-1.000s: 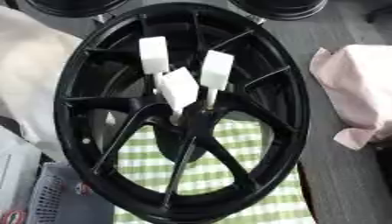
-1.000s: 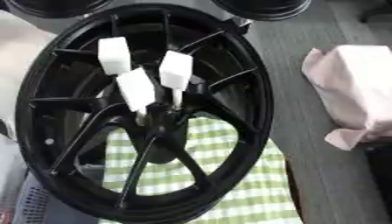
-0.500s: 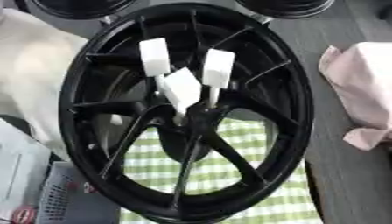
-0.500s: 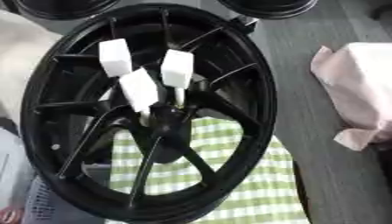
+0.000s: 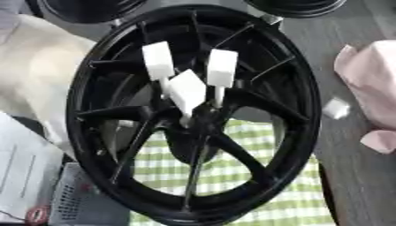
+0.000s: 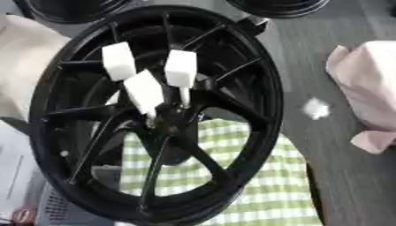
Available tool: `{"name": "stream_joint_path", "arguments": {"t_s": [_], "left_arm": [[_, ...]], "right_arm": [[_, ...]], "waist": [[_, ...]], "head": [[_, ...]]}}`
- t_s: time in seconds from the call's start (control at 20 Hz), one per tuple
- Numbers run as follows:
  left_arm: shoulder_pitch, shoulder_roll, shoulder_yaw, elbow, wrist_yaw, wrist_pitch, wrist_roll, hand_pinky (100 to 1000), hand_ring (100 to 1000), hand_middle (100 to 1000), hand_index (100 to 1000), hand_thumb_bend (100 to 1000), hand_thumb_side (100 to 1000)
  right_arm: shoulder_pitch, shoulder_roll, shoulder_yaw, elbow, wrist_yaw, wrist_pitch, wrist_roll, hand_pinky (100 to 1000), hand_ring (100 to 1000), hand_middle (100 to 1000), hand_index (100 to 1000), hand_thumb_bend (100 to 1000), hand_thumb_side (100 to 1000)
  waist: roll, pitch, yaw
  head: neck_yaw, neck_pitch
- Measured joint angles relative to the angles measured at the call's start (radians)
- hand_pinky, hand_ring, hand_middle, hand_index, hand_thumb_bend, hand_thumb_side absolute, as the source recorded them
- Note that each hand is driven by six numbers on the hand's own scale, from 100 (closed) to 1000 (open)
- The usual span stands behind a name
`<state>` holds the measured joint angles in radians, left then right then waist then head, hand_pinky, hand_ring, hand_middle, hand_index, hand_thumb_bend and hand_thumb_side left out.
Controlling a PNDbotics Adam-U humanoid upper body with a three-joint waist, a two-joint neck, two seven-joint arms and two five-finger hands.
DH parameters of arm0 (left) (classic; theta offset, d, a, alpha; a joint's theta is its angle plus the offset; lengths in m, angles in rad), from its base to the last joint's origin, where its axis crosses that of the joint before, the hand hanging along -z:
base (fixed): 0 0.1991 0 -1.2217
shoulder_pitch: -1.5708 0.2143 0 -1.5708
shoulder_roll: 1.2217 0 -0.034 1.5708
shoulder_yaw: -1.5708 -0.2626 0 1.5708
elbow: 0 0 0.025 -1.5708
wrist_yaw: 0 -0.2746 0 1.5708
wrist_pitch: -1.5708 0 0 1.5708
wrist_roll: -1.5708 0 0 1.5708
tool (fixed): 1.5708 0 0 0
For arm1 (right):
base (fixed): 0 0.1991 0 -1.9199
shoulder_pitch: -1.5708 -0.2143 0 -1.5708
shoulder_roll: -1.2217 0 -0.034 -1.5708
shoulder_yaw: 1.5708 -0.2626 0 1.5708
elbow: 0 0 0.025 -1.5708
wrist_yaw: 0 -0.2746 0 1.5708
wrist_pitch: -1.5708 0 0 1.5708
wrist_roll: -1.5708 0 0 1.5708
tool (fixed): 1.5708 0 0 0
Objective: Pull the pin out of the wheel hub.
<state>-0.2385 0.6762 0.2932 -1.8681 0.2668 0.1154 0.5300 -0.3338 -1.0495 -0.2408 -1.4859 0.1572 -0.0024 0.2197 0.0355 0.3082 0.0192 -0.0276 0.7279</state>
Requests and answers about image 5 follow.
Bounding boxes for black spoked wheel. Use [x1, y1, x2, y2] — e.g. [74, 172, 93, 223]
[65, 4, 324, 226]

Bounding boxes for black round wheel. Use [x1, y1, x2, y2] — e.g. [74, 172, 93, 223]
[242, 0, 348, 19]
[35, 0, 150, 25]

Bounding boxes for grey perforated metal box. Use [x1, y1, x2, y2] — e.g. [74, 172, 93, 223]
[46, 162, 132, 226]

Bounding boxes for white panelled box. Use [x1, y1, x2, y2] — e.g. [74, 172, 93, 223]
[0, 110, 67, 223]

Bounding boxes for red round knob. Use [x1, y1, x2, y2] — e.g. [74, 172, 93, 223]
[23, 205, 53, 226]

